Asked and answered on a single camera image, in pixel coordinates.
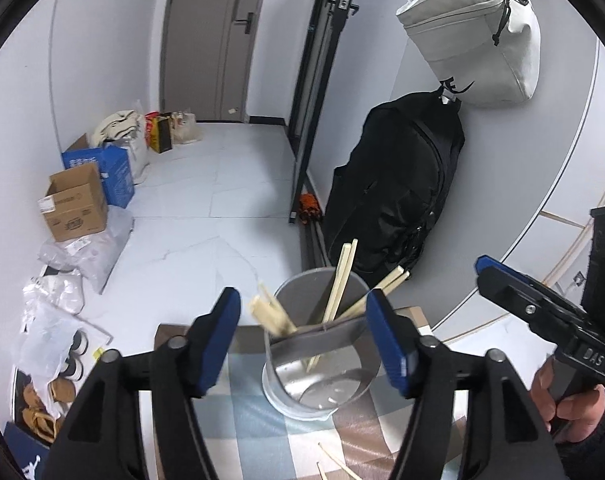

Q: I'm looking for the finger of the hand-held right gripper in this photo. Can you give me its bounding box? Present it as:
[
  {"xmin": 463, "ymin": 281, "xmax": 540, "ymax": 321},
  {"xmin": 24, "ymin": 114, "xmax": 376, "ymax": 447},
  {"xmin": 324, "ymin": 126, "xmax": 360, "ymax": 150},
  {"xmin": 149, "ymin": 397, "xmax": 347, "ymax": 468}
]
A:
[{"xmin": 474, "ymin": 255, "xmax": 591, "ymax": 356}]

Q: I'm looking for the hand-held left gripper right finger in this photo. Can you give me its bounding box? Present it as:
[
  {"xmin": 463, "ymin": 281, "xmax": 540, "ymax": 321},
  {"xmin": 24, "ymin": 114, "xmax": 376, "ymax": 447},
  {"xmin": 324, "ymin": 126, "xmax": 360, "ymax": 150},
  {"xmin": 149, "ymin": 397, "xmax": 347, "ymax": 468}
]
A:
[{"xmin": 365, "ymin": 290, "xmax": 566, "ymax": 480}]

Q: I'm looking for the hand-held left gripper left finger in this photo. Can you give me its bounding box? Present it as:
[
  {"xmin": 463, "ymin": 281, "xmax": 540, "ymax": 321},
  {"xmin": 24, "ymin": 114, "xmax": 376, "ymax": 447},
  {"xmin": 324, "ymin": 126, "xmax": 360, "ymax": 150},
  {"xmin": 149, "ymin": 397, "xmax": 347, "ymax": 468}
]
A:
[{"xmin": 42, "ymin": 287, "xmax": 242, "ymax": 480}]

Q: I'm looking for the bunch of chopsticks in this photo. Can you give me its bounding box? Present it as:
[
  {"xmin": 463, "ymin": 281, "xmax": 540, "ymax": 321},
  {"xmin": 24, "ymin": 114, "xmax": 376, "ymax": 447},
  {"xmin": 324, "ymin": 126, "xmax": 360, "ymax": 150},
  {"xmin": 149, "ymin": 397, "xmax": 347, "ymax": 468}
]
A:
[{"xmin": 250, "ymin": 240, "xmax": 411, "ymax": 373}]

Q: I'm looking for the white grey utensil holder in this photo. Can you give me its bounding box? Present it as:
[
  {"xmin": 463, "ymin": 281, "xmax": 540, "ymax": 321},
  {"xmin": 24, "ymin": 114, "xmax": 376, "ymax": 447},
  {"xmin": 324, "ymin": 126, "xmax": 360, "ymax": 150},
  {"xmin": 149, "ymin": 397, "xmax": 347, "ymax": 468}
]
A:
[{"xmin": 260, "ymin": 267, "xmax": 383, "ymax": 423}]

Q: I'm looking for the person's right hand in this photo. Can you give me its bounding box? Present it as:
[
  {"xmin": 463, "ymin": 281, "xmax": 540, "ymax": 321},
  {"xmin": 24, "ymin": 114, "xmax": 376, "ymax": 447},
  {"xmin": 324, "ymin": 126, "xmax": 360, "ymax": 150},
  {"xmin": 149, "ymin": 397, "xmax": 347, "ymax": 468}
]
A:
[{"xmin": 530, "ymin": 360, "xmax": 605, "ymax": 434}]

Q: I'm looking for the checkered tablecloth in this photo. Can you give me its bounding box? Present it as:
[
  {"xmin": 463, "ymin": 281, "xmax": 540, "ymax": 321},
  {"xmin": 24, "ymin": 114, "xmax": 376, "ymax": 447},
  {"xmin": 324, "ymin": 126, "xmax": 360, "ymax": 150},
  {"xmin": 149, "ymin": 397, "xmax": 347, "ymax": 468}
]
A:
[{"xmin": 137, "ymin": 305, "xmax": 473, "ymax": 480}]

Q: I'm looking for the grey plastic mailer bag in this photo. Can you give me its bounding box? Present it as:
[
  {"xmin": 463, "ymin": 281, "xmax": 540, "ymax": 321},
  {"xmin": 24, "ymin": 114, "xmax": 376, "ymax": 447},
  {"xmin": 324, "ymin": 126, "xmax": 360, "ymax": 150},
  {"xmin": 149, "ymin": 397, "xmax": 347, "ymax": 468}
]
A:
[{"xmin": 37, "ymin": 205, "xmax": 134, "ymax": 295}]

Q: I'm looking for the orange and black object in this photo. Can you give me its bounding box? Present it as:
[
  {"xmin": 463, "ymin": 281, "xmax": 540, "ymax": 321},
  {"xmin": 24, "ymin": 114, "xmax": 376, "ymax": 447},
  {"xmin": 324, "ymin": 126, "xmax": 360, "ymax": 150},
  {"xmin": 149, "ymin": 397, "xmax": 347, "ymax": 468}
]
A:
[{"xmin": 297, "ymin": 194, "xmax": 323, "ymax": 226}]

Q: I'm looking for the black backpack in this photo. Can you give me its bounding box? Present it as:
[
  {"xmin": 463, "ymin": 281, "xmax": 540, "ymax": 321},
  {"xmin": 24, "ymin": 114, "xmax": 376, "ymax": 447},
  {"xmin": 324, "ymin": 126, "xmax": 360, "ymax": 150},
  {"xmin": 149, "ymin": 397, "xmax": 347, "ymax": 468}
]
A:
[{"xmin": 323, "ymin": 91, "xmax": 466, "ymax": 276}]

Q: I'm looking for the brown sandal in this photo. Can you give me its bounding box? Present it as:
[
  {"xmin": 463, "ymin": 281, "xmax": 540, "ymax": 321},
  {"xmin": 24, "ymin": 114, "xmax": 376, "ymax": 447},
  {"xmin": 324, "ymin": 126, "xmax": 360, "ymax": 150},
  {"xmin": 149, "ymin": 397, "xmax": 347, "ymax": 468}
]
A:
[
  {"xmin": 47, "ymin": 377, "xmax": 76, "ymax": 403},
  {"xmin": 15, "ymin": 385, "xmax": 63, "ymax": 446}
]

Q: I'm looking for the white plastic bag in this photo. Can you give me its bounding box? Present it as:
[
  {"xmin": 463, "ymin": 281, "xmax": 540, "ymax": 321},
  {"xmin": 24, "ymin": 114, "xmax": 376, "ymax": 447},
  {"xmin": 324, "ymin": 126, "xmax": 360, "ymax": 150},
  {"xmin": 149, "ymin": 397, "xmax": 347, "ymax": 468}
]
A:
[{"xmin": 22, "ymin": 270, "xmax": 86, "ymax": 316}]

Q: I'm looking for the large clear plastic bag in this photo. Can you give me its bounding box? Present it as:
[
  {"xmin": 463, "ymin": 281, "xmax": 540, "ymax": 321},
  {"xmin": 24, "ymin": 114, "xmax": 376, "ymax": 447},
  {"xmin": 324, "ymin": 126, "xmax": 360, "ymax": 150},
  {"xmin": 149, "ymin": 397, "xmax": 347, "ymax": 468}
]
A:
[{"xmin": 12, "ymin": 300, "xmax": 108, "ymax": 381}]

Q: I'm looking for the brown cardboard box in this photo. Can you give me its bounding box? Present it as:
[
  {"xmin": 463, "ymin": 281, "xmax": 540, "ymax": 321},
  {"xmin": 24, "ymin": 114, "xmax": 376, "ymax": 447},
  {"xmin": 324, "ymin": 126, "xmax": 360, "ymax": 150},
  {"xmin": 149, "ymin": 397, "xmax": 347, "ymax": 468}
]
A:
[{"xmin": 43, "ymin": 161, "xmax": 108, "ymax": 243}]

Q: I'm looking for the blue cardboard box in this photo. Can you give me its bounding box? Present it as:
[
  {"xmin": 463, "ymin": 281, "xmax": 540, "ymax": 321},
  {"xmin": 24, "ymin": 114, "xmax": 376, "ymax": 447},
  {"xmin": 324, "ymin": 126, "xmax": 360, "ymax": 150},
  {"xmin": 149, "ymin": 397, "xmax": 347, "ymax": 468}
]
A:
[{"xmin": 61, "ymin": 132, "xmax": 136, "ymax": 208}]

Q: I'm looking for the white plastic sack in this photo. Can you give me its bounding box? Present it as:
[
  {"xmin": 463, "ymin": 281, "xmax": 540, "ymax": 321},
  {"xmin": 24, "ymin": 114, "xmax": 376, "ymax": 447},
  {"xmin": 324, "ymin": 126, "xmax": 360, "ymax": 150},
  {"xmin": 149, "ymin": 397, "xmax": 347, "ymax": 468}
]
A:
[{"xmin": 125, "ymin": 115, "xmax": 151, "ymax": 185}]

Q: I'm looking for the yellow black paper bag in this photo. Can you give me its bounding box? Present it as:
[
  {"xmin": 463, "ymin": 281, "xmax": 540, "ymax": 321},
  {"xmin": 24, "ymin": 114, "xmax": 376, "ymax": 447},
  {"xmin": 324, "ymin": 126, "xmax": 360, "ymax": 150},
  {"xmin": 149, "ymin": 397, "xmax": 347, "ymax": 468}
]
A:
[{"xmin": 147, "ymin": 111, "xmax": 174, "ymax": 154}]

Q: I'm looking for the dark blue shoe box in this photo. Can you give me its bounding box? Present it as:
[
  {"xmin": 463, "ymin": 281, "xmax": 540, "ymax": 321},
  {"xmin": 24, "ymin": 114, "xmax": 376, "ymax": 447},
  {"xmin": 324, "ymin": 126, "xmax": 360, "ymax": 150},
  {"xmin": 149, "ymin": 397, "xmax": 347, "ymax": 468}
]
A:
[{"xmin": 2, "ymin": 420, "xmax": 50, "ymax": 480}]

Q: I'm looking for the beige tote bag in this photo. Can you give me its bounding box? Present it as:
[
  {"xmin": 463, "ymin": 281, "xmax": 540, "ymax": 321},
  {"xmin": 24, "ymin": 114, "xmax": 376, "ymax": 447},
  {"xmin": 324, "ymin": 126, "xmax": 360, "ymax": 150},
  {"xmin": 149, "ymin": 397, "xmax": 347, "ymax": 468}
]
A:
[{"xmin": 91, "ymin": 109, "xmax": 143, "ymax": 148}]

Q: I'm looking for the light grey hanging bag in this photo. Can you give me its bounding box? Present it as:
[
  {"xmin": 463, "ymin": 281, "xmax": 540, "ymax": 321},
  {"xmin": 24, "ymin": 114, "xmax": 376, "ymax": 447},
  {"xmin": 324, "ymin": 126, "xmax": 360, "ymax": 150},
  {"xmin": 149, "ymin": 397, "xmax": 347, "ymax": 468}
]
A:
[{"xmin": 397, "ymin": 0, "xmax": 542, "ymax": 108}]

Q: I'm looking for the grey brown door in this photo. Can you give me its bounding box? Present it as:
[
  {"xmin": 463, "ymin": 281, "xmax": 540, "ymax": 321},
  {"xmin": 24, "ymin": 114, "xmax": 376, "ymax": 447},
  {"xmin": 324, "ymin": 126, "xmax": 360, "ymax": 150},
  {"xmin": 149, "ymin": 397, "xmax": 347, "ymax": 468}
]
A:
[{"xmin": 160, "ymin": 0, "xmax": 273, "ymax": 123}]

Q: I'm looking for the black framed glass door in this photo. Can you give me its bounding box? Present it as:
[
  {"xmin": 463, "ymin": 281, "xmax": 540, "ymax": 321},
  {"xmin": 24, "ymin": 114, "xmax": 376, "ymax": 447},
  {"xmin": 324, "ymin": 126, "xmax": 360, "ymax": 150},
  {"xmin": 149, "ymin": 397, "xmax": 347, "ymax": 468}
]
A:
[{"xmin": 286, "ymin": 0, "xmax": 361, "ymax": 271}]

